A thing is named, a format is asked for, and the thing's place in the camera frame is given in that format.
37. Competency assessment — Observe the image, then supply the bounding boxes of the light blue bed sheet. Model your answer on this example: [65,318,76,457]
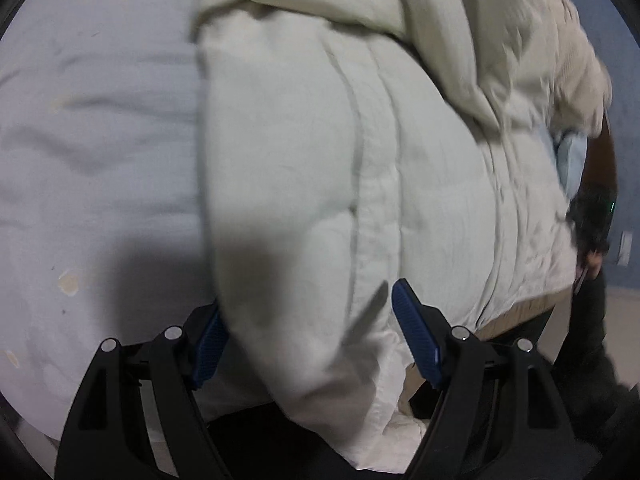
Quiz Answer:
[1,0,213,438]

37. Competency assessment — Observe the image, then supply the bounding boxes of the cream hooded puffer jacket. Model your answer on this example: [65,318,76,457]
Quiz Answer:
[198,2,575,474]

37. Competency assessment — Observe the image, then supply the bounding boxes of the white wall socket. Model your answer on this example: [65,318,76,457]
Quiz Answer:
[617,231,634,266]

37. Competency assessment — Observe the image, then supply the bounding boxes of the light blue pillow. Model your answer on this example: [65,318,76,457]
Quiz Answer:
[554,130,588,200]

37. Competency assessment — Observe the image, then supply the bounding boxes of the cream knitted blanket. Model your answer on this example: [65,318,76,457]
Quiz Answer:
[196,0,612,136]

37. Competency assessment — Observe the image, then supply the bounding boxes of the right hand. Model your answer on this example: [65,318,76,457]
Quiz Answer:
[574,252,604,294]

